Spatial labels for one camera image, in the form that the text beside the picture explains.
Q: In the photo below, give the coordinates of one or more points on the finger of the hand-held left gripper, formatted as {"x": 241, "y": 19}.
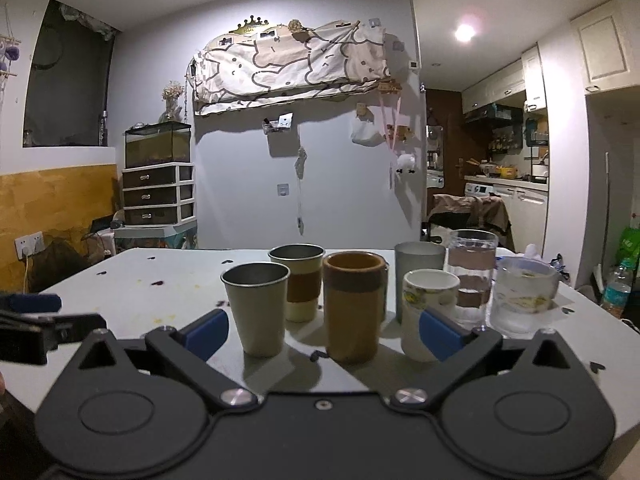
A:
{"x": 30, "y": 337}
{"x": 30, "y": 303}

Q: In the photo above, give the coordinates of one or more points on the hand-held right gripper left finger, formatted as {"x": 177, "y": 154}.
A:
{"x": 206, "y": 334}

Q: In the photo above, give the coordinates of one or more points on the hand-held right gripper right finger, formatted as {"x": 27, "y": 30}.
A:
{"x": 440, "y": 335}

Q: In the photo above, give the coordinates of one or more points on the white printed cup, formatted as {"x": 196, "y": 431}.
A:
{"x": 430, "y": 287}

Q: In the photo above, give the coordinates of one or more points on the beige steel cup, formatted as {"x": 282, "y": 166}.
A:
{"x": 257, "y": 310}

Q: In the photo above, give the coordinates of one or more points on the brown ceramic cup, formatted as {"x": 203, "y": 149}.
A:
{"x": 352, "y": 310}

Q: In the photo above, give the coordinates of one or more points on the clear wide glass cup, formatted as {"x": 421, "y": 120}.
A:
{"x": 525, "y": 300}

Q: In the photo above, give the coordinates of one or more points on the steel cup with brown sleeve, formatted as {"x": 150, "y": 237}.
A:
{"x": 302, "y": 285}

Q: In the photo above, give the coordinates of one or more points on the tall glass with brown band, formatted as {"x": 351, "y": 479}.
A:
{"x": 472, "y": 265}

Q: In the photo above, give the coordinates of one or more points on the chair with brown cloth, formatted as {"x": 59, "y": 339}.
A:
{"x": 470, "y": 212}

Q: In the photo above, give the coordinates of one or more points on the white drawer unit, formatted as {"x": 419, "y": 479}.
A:
{"x": 157, "y": 195}

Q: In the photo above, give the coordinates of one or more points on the white washing machine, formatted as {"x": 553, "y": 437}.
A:
{"x": 479, "y": 189}

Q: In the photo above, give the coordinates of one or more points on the yellow pot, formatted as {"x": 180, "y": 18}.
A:
{"x": 507, "y": 173}

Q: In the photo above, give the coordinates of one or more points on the white plush sheep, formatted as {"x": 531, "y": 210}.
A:
{"x": 406, "y": 161}

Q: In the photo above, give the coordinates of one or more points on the green label plastic bottle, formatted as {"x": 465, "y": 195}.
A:
{"x": 617, "y": 292}

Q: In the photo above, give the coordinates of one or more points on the glass aquarium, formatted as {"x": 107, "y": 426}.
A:
{"x": 157, "y": 147}

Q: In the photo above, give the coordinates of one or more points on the green plastic bag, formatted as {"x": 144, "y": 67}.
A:
{"x": 630, "y": 245}

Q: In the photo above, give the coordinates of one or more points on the white hanging bag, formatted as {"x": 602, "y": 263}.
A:
{"x": 365, "y": 132}

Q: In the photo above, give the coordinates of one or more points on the dark window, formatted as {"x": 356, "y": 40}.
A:
{"x": 67, "y": 85}

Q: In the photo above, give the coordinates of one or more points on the vase of dried flowers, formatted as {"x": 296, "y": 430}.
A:
{"x": 172, "y": 97}

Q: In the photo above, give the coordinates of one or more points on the printed blanket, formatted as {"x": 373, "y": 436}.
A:
{"x": 290, "y": 62}

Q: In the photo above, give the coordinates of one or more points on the round ceiling light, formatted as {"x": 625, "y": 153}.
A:
{"x": 465, "y": 32}

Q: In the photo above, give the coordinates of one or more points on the gold crown ornament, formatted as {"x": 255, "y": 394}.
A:
{"x": 252, "y": 25}

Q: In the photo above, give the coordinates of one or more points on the white upper cabinet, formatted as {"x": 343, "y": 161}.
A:
{"x": 605, "y": 45}

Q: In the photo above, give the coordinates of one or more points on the white wall socket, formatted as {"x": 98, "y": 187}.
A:
{"x": 29, "y": 246}

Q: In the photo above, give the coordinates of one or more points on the white wall switch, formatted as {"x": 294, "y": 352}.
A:
{"x": 283, "y": 189}

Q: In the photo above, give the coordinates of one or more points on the wall mirror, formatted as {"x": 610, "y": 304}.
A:
{"x": 435, "y": 147}

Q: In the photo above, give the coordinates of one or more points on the clear wall holder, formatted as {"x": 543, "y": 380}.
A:
{"x": 277, "y": 124}

